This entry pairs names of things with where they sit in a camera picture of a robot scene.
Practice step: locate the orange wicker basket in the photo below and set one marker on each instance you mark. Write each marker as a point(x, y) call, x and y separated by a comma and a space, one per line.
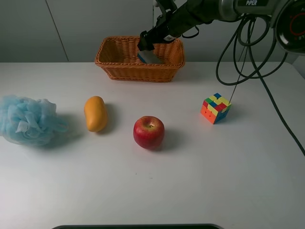
point(117, 56)

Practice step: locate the yellow mango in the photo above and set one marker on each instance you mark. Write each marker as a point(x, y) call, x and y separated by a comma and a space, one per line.
point(95, 114)

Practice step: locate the colourful puzzle cube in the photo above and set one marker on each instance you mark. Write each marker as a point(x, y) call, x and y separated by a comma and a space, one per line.
point(215, 108)

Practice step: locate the grey blue board eraser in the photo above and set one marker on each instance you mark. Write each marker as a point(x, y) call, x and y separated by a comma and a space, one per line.
point(148, 57)

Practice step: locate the red apple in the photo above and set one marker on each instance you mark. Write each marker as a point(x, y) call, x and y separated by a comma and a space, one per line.
point(148, 132)

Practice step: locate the blue mesh bath sponge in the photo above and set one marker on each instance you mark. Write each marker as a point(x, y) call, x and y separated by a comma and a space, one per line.
point(29, 122)

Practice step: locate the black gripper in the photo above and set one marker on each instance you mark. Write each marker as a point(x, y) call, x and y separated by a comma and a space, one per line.
point(173, 23)

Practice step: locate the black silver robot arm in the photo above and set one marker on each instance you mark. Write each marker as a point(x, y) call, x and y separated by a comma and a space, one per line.
point(286, 17)

